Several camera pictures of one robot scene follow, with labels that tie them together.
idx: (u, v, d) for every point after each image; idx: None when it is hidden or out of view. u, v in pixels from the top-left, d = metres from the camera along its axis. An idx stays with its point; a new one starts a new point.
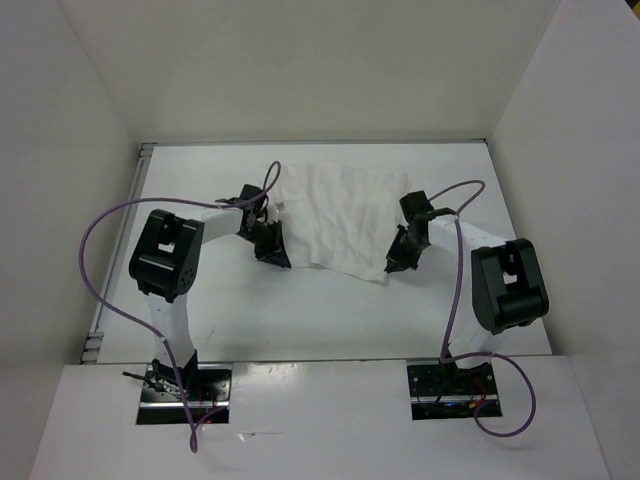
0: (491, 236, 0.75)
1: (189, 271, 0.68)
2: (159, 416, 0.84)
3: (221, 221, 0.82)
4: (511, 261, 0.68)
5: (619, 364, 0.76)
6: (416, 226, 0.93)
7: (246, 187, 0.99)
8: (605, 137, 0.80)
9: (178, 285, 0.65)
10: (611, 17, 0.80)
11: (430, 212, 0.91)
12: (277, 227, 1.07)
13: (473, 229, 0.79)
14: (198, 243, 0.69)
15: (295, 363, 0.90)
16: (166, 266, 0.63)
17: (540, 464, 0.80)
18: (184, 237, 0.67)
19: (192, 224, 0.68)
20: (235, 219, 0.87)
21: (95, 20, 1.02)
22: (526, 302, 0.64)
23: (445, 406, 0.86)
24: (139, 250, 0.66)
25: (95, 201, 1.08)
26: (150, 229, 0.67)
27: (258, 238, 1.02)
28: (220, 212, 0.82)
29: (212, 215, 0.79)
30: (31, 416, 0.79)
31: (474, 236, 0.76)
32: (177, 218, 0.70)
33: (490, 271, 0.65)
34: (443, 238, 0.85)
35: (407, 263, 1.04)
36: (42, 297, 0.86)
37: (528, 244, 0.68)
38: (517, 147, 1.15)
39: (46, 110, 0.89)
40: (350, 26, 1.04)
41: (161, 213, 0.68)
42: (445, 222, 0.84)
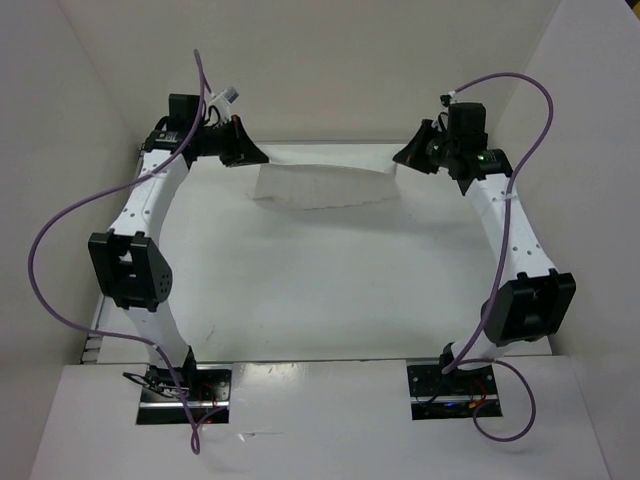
0: (538, 249, 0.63)
1: (165, 275, 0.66)
2: (158, 416, 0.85)
3: (164, 192, 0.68)
4: (545, 284, 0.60)
5: (619, 363, 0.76)
6: (458, 167, 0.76)
7: (173, 104, 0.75)
8: (604, 137, 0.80)
9: (158, 294, 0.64)
10: (609, 18, 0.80)
11: (483, 157, 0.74)
12: (232, 124, 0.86)
13: (523, 225, 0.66)
14: (155, 250, 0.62)
15: (295, 363, 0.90)
16: (141, 284, 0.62)
17: (540, 463, 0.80)
18: (138, 258, 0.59)
19: (139, 239, 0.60)
20: (177, 170, 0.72)
21: (96, 20, 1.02)
22: (538, 328, 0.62)
23: (444, 405, 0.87)
24: (101, 274, 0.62)
25: (95, 200, 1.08)
26: (100, 258, 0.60)
27: (215, 149, 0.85)
28: (158, 188, 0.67)
29: (151, 203, 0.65)
30: (32, 414, 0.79)
31: (519, 243, 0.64)
32: (121, 235, 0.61)
33: (516, 304, 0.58)
34: (483, 208, 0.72)
35: (421, 163, 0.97)
36: (42, 297, 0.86)
37: (569, 279, 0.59)
38: (517, 148, 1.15)
39: (44, 108, 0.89)
40: (349, 24, 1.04)
41: (101, 237, 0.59)
42: (498, 195, 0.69)
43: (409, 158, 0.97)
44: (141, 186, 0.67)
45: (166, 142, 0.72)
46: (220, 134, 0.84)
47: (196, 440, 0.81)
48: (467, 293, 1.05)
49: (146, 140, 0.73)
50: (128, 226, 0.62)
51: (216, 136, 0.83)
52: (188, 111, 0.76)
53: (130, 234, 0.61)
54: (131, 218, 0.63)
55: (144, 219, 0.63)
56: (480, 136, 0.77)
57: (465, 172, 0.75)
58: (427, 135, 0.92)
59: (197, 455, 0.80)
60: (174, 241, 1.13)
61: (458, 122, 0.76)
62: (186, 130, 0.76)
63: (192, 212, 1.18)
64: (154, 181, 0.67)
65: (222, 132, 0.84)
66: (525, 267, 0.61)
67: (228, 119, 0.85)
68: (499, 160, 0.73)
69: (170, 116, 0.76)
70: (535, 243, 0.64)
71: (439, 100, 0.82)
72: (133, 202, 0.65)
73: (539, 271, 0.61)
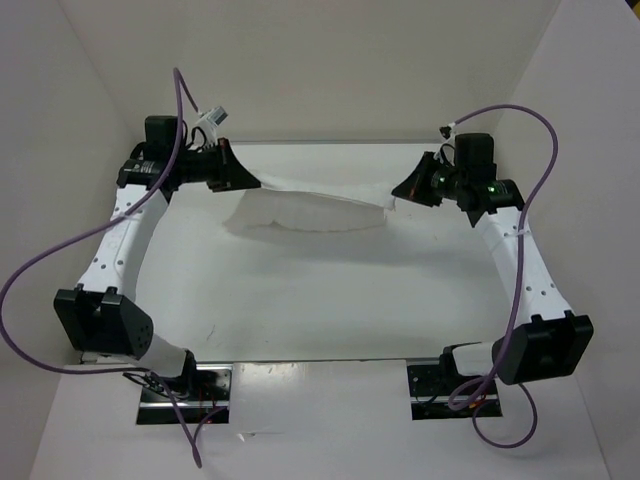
0: (552, 290, 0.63)
1: (143, 327, 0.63)
2: (158, 416, 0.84)
3: (138, 234, 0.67)
4: (561, 327, 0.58)
5: (620, 364, 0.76)
6: (467, 199, 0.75)
7: (150, 126, 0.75)
8: (604, 137, 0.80)
9: (136, 348, 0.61)
10: (609, 18, 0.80)
11: (493, 189, 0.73)
12: (218, 147, 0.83)
13: (537, 264, 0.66)
14: (130, 306, 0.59)
15: (295, 363, 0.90)
16: (117, 341, 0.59)
17: (540, 464, 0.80)
18: (110, 316, 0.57)
19: (112, 296, 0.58)
20: (153, 207, 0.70)
21: (95, 21, 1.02)
22: (553, 372, 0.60)
23: (445, 405, 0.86)
24: (72, 332, 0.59)
25: (95, 201, 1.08)
26: (70, 317, 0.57)
27: (200, 175, 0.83)
28: (132, 232, 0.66)
29: (125, 251, 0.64)
30: (32, 413, 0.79)
31: (533, 283, 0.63)
32: (90, 292, 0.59)
33: (532, 349, 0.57)
34: (493, 242, 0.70)
35: (426, 196, 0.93)
36: (42, 297, 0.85)
37: (586, 322, 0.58)
38: (517, 147, 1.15)
39: (44, 108, 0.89)
40: (349, 24, 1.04)
41: (71, 294, 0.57)
42: (510, 230, 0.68)
43: (412, 193, 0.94)
44: (115, 230, 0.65)
45: (141, 175, 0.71)
46: (203, 158, 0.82)
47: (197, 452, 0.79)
48: (467, 293, 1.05)
49: (120, 174, 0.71)
50: (100, 278, 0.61)
51: (199, 163, 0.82)
52: (165, 134, 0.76)
53: (101, 289, 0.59)
54: (102, 269, 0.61)
55: (115, 271, 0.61)
56: (489, 166, 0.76)
57: (474, 202, 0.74)
58: (431, 169, 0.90)
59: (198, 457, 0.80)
60: (174, 241, 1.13)
61: (466, 153, 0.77)
62: (164, 158, 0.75)
63: (192, 212, 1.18)
64: (128, 224, 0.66)
65: (206, 157, 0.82)
66: (539, 308, 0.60)
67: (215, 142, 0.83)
68: (510, 192, 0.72)
69: (147, 144, 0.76)
70: (549, 282, 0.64)
71: (442, 133, 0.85)
72: (105, 250, 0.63)
73: (553, 313, 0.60)
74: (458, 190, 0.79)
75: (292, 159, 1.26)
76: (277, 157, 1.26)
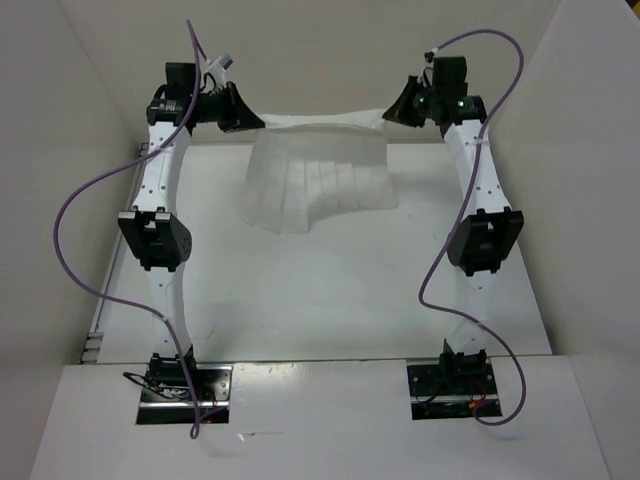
0: (499, 190, 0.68)
1: (187, 237, 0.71)
2: (158, 416, 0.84)
3: (174, 164, 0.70)
4: (498, 220, 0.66)
5: (619, 363, 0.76)
6: (439, 110, 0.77)
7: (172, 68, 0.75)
8: (603, 137, 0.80)
9: (182, 256, 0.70)
10: (608, 18, 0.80)
11: (462, 103, 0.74)
12: (227, 91, 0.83)
13: (489, 168, 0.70)
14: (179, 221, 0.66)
15: (295, 363, 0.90)
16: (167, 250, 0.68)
17: (541, 464, 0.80)
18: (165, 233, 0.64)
19: (164, 216, 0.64)
20: (183, 137, 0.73)
21: (95, 21, 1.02)
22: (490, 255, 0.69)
23: (445, 406, 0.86)
24: (132, 243, 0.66)
25: (95, 201, 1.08)
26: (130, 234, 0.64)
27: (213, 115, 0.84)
28: (169, 162, 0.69)
29: (167, 178, 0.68)
30: (32, 414, 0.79)
31: (483, 183, 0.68)
32: (145, 213, 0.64)
33: (473, 236, 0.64)
34: (457, 151, 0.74)
35: (407, 116, 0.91)
36: (43, 297, 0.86)
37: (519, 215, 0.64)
38: (517, 147, 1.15)
39: (45, 109, 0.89)
40: (350, 25, 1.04)
41: (130, 216, 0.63)
42: (471, 139, 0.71)
43: (398, 113, 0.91)
44: (153, 159, 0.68)
45: (168, 111, 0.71)
46: (215, 101, 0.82)
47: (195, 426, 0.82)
48: None
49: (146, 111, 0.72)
50: (149, 202, 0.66)
51: (210, 102, 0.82)
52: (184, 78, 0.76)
53: (152, 211, 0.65)
54: (150, 195, 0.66)
55: (162, 195, 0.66)
56: (461, 83, 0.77)
57: (445, 113, 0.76)
58: (414, 91, 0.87)
59: (199, 456, 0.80)
60: None
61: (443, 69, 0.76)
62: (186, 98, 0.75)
63: (192, 211, 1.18)
64: (163, 155, 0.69)
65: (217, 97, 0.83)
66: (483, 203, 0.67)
67: (224, 86, 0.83)
68: (477, 106, 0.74)
69: (168, 85, 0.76)
70: (496, 183, 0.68)
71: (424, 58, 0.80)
72: (150, 177, 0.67)
73: (495, 208, 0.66)
74: (432, 104, 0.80)
75: None
76: None
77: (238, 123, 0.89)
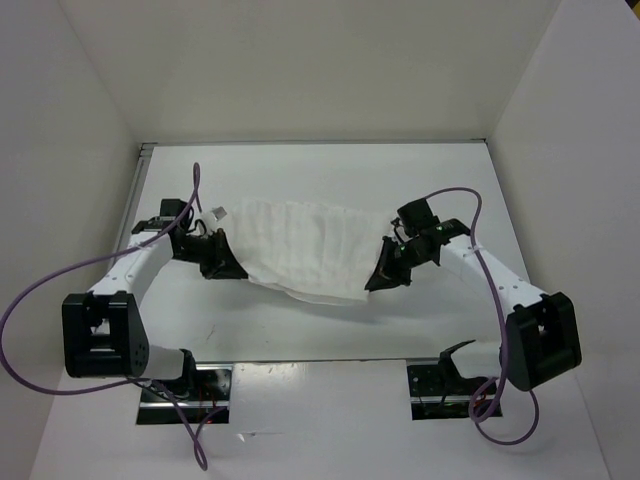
0: (521, 281, 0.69)
1: (140, 347, 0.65)
2: (159, 416, 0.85)
3: (148, 264, 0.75)
4: (544, 312, 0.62)
5: (619, 364, 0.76)
6: (425, 243, 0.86)
7: (165, 202, 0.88)
8: (604, 137, 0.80)
9: (133, 367, 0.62)
10: (609, 18, 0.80)
11: (441, 229, 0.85)
12: (216, 236, 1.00)
13: (500, 267, 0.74)
14: (134, 312, 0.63)
15: (295, 363, 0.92)
16: (113, 355, 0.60)
17: (541, 463, 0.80)
18: (115, 317, 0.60)
19: (118, 298, 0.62)
20: (160, 248, 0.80)
21: (95, 22, 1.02)
22: (560, 357, 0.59)
23: (445, 405, 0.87)
24: (69, 345, 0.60)
25: (94, 202, 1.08)
26: (74, 322, 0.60)
27: (198, 255, 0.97)
28: (142, 260, 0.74)
29: (135, 270, 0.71)
30: (33, 414, 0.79)
31: (505, 281, 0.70)
32: (98, 297, 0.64)
33: (527, 339, 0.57)
34: (460, 267, 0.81)
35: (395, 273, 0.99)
36: (43, 300, 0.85)
37: (566, 299, 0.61)
38: (517, 147, 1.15)
39: (43, 111, 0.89)
40: (350, 25, 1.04)
41: (77, 298, 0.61)
42: (467, 250, 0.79)
43: (382, 269, 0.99)
44: (128, 257, 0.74)
45: (154, 226, 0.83)
46: (204, 244, 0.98)
47: (200, 454, 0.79)
48: (467, 294, 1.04)
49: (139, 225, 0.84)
50: (109, 287, 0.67)
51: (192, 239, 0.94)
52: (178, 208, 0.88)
53: (110, 293, 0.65)
54: (112, 281, 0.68)
55: (126, 282, 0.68)
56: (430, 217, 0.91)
57: (433, 246, 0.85)
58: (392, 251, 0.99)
59: (202, 466, 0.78)
60: None
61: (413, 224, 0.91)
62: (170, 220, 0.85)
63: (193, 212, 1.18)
64: (141, 253, 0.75)
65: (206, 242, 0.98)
66: (519, 298, 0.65)
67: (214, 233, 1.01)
68: (455, 226, 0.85)
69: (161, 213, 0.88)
70: (517, 278, 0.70)
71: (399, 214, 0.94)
72: (117, 269, 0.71)
73: (532, 297, 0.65)
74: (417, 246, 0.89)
75: (291, 161, 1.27)
76: (275, 160, 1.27)
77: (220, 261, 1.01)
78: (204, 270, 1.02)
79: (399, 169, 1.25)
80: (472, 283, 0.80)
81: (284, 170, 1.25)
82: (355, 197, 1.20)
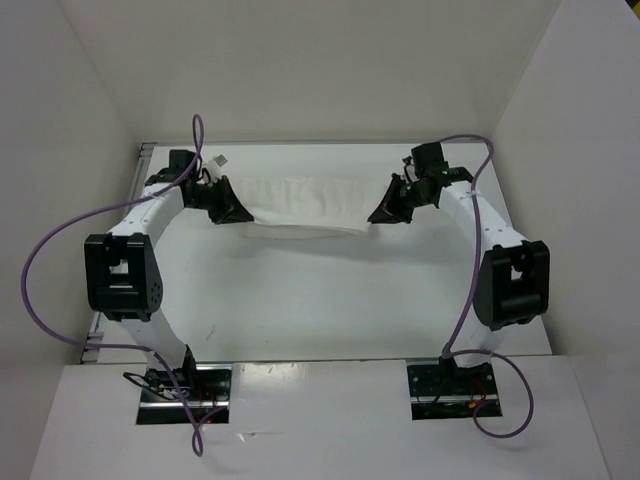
0: (508, 226, 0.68)
1: (157, 285, 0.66)
2: (159, 416, 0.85)
3: (162, 212, 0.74)
4: (522, 257, 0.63)
5: (619, 363, 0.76)
6: (428, 184, 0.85)
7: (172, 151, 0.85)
8: (604, 137, 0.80)
9: (150, 303, 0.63)
10: (608, 18, 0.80)
11: (447, 173, 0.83)
12: (222, 183, 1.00)
13: (490, 213, 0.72)
14: (152, 253, 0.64)
15: (295, 363, 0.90)
16: (131, 290, 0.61)
17: (541, 464, 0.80)
18: (134, 254, 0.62)
19: (137, 239, 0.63)
20: (174, 199, 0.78)
21: (95, 21, 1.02)
22: (526, 298, 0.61)
23: (445, 405, 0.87)
24: (90, 281, 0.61)
25: (94, 201, 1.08)
26: (93, 260, 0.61)
27: (208, 203, 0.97)
28: (157, 206, 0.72)
29: (150, 215, 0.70)
30: (31, 413, 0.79)
31: (491, 225, 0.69)
32: (117, 237, 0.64)
33: (495, 274, 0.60)
34: (455, 208, 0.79)
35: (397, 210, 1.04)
36: (43, 297, 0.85)
37: (543, 246, 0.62)
38: (517, 147, 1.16)
39: (43, 110, 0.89)
40: (350, 25, 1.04)
41: (98, 237, 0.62)
42: (464, 194, 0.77)
43: (386, 205, 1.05)
44: (142, 205, 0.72)
45: (165, 179, 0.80)
46: (210, 191, 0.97)
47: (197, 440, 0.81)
48: (467, 292, 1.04)
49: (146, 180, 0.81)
50: (127, 231, 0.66)
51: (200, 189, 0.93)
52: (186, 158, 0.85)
53: (128, 235, 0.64)
54: (129, 224, 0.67)
55: (143, 226, 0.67)
56: (440, 162, 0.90)
57: (433, 186, 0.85)
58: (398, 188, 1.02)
59: (199, 454, 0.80)
60: (174, 239, 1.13)
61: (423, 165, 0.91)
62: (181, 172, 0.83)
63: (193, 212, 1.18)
64: (155, 201, 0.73)
65: (213, 189, 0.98)
66: (499, 240, 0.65)
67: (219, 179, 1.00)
68: (460, 174, 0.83)
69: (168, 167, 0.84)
70: (505, 224, 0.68)
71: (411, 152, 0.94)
72: (133, 214, 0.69)
73: (512, 241, 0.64)
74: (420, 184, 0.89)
75: (291, 160, 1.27)
76: (275, 160, 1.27)
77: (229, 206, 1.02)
78: (212, 217, 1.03)
79: (399, 169, 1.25)
80: (465, 228, 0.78)
81: (283, 168, 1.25)
82: None
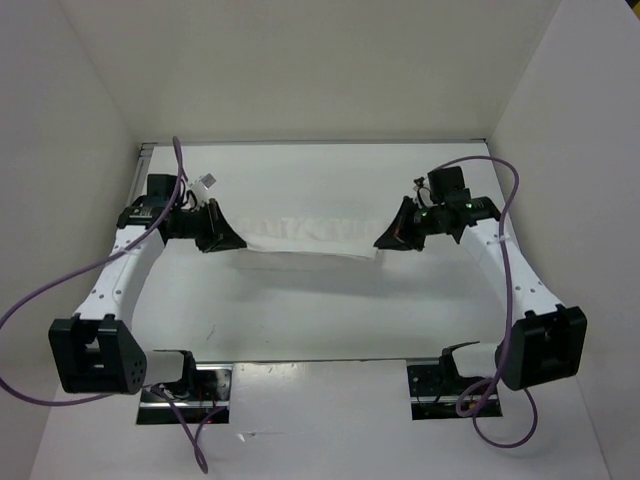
0: (540, 287, 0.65)
1: (136, 361, 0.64)
2: (158, 416, 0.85)
3: (136, 270, 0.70)
4: (555, 322, 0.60)
5: (619, 364, 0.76)
6: (450, 217, 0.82)
7: (152, 180, 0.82)
8: (604, 137, 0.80)
9: (130, 386, 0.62)
10: (607, 18, 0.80)
11: (471, 207, 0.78)
12: (209, 208, 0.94)
13: (520, 264, 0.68)
14: (127, 335, 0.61)
15: (295, 363, 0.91)
16: (109, 379, 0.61)
17: (542, 465, 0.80)
18: (105, 342, 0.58)
19: (109, 326, 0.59)
20: (149, 248, 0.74)
21: (95, 22, 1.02)
22: (552, 366, 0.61)
23: (445, 405, 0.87)
24: (64, 368, 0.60)
25: (94, 202, 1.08)
26: (63, 350, 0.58)
27: (193, 232, 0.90)
28: (129, 270, 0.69)
29: (123, 283, 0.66)
30: (31, 414, 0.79)
31: (522, 282, 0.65)
32: (87, 321, 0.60)
33: (526, 348, 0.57)
34: (478, 252, 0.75)
35: (407, 234, 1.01)
36: (43, 299, 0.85)
37: (580, 314, 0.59)
38: (517, 148, 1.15)
39: (43, 110, 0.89)
40: (350, 25, 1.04)
41: (65, 325, 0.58)
42: (492, 237, 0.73)
43: (397, 231, 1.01)
44: (112, 266, 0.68)
45: (142, 216, 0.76)
46: (197, 218, 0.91)
47: (202, 457, 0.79)
48: (467, 293, 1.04)
49: (120, 216, 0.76)
50: (97, 307, 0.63)
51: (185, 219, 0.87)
52: (166, 188, 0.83)
53: (98, 318, 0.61)
54: (100, 300, 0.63)
55: (114, 301, 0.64)
56: (461, 190, 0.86)
57: (455, 218, 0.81)
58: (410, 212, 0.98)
59: (206, 471, 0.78)
60: (174, 239, 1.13)
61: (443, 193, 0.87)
62: (158, 204, 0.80)
63: None
64: (126, 259, 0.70)
65: (199, 215, 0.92)
66: (531, 304, 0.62)
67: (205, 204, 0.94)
68: (486, 208, 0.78)
69: (146, 197, 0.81)
70: (537, 281, 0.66)
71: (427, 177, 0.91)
72: (103, 283, 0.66)
73: (545, 306, 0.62)
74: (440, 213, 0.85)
75: (290, 161, 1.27)
76: (275, 160, 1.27)
77: (220, 234, 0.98)
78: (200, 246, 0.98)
79: (399, 169, 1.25)
80: (484, 271, 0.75)
81: (284, 169, 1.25)
82: (355, 198, 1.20)
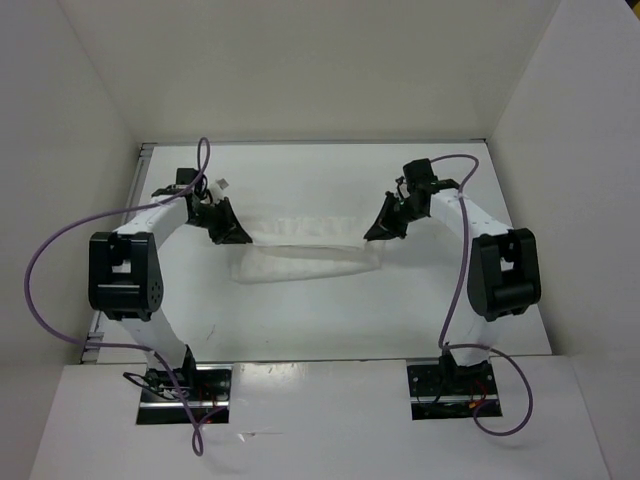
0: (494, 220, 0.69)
1: (157, 285, 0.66)
2: (159, 416, 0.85)
3: (166, 218, 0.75)
4: (510, 246, 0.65)
5: (619, 364, 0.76)
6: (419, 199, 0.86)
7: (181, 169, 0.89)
8: (603, 137, 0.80)
9: (150, 303, 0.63)
10: (608, 19, 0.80)
11: (436, 185, 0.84)
12: (225, 204, 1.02)
13: (477, 210, 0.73)
14: (154, 254, 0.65)
15: (295, 363, 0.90)
16: (131, 288, 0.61)
17: (541, 464, 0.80)
18: (136, 253, 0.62)
19: (140, 238, 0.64)
20: (178, 209, 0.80)
21: (95, 22, 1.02)
22: (519, 288, 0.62)
23: (445, 406, 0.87)
24: (93, 276, 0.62)
25: (94, 202, 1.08)
26: (97, 255, 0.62)
27: (210, 221, 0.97)
28: (162, 212, 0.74)
29: (155, 218, 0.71)
30: (31, 413, 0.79)
31: (477, 219, 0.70)
32: (121, 236, 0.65)
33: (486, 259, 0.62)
34: (443, 212, 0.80)
35: (390, 224, 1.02)
36: (43, 298, 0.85)
37: (530, 235, 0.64)
38: (517, 147, 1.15)
39: (42, 111, 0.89)
40: (350, 26, 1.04)
41: (103, 235, 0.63)
42: (451, 197, 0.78)
43: (381, 222, 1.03)
44: (147, 211, 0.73)
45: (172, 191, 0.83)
46: (213, 210, 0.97)
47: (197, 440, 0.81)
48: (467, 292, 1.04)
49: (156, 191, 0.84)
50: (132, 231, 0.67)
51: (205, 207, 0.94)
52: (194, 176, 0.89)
53: (132, 234, 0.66)
54: (134, 226, 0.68)
55: (147, 226, 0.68)
56: (431, 177, 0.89)
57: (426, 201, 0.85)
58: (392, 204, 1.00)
59: (200, 455, 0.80)
60: (173, 239, 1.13)
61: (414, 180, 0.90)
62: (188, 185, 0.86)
63: None
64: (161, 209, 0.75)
65: (216, 208, 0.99)
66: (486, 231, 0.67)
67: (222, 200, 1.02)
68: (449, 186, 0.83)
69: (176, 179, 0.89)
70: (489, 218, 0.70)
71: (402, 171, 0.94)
72: (140, 217, 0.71)
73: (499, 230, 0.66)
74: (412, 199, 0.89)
75: (290, 160, 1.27)
76: (274, 160, 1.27)
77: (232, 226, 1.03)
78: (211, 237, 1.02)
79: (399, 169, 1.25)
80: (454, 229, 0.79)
81: (284, 169, 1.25)
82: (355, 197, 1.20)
